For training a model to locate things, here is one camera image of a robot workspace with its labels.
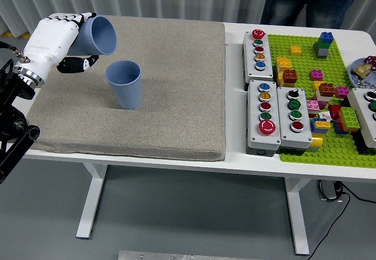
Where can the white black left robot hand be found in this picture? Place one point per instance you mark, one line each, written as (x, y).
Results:
(47, 43)

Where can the blue ribbed plastic cup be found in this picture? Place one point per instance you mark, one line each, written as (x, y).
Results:
(88, 37)
(126, 92)

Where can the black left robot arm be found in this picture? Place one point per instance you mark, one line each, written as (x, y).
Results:
(8, 87)

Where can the grey-brown fabric mat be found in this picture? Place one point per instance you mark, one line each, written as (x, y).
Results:
(176, 95)

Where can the white table leg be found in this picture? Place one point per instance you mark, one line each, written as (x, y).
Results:
(297, 219)
(91, 201)

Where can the five-button box small red mushroom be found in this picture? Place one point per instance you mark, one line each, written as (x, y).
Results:
(265, 66)

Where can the five-button box large red mushroom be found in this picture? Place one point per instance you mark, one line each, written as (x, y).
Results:
(254, 119)

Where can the person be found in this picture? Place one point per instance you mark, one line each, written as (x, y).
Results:
(285, 1)

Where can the single orange-yellow brick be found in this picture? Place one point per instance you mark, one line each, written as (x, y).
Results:
(295, 50)

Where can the green studded baseplate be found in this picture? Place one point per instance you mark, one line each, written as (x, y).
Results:
(305, 63)

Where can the magenta brick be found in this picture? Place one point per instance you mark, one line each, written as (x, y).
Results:
(316, 74)
(342, 92)

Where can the four-button box black selector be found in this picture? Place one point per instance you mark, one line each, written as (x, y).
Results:
(304, 131)

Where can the small yellow brick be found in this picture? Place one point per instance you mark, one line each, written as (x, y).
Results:
(316, 85)

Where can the light pink brick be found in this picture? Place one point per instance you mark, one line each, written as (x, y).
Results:
(312, 106)

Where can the blue green grey brick tower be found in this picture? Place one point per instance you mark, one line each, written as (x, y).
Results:
(322, 47)

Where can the brown white pink brick stack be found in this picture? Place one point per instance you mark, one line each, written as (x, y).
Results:
(326, 89)

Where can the blue yellow brick pair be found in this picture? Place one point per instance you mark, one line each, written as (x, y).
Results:
(320, 125)

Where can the yellow grey brick stack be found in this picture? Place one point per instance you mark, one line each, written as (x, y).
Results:
(315, 142)

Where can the small white warning card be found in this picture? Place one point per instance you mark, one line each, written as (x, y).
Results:
(325, 115)

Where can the red brick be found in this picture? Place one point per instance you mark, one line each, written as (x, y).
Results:
(334, 111)

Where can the blue plate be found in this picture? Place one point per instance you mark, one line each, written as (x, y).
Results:
(354, 67)

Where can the green-topped multicolour brick stack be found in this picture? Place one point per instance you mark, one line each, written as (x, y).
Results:
(349, 117)

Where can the brass pipe fitting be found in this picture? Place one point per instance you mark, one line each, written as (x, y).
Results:
(361, 70)

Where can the white button box black stand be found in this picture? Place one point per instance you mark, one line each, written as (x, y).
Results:
(359, 107)

